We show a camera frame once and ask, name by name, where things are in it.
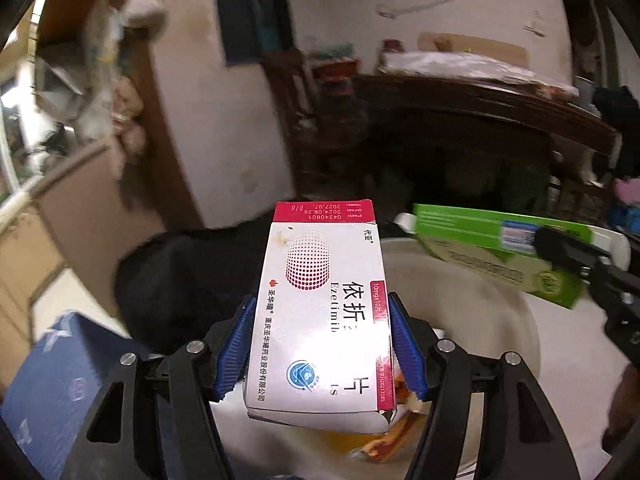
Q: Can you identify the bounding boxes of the green toothpaste box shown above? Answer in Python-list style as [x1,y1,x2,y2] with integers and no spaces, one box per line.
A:
[413,204,593,309]

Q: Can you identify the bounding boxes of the red white medicine box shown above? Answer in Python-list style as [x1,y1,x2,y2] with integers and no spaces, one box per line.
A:
[244,200,396,434]

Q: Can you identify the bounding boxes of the orange yellow paper bag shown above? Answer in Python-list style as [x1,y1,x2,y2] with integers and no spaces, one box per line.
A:
[350,373,431,463]

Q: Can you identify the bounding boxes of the beige kitchen cabinets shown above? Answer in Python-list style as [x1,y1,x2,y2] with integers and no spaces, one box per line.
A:
[0,134,116,396]

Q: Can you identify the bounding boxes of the person's right hand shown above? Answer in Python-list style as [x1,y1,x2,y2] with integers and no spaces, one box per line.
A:
[602,364,640,454]

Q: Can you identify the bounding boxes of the blue checked tablecloth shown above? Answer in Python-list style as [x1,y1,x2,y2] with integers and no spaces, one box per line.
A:
[1,312,150,479]

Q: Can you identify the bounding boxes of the black garbage bag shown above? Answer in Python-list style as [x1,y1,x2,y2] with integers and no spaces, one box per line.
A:
[113,214,271,356]

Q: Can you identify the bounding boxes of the dark wooden side table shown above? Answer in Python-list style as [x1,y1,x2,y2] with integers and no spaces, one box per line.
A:
[354,75,620,214]

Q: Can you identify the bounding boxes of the hanging pink cloth bag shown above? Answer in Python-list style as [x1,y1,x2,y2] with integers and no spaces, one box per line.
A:
[108,76,148,181]

